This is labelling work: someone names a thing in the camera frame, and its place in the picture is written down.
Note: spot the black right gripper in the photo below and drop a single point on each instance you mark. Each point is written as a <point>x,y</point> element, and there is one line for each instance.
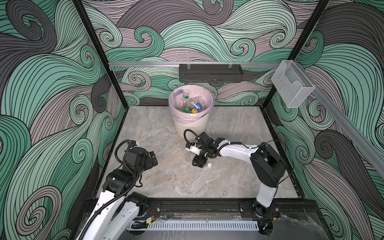
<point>196,160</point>

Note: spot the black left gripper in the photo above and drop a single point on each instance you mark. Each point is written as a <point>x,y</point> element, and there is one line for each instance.
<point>149,163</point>

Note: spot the clear bottle green cap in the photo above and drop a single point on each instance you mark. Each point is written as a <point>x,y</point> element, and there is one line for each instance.
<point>183,104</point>

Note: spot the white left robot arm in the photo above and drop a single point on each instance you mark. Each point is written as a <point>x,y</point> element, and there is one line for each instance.
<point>118,205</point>

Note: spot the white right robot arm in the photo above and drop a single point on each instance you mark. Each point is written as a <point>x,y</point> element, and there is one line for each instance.
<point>267,163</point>

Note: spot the cream waste bin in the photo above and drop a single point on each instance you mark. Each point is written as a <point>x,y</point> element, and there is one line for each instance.
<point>198,126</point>

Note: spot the pink bin liner bag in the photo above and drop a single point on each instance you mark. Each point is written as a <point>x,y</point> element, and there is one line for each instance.
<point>195,91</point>

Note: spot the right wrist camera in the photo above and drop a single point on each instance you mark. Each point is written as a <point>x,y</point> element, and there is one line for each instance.
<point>193,148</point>

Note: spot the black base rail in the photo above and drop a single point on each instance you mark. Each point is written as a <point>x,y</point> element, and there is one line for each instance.
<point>165,208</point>

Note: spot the white slotted cable duct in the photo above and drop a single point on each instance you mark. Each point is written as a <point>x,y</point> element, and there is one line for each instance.
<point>199,226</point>

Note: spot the black wall tray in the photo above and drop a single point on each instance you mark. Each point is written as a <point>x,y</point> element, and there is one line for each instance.
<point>210,73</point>

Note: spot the clear plastic wall box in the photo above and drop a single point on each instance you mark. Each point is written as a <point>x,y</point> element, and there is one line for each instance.
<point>292,83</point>

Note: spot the aluminium right rail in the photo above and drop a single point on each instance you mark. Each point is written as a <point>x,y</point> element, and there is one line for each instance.
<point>352,108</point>

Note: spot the black corner frame post left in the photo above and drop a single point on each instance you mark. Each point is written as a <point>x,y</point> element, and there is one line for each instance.
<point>95,41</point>

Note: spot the black corner frame post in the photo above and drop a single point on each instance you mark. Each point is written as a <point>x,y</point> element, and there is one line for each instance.
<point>95,41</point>
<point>309,27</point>

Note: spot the black corner frame post right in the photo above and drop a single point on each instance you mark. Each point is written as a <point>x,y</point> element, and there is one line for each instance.
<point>309,27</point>

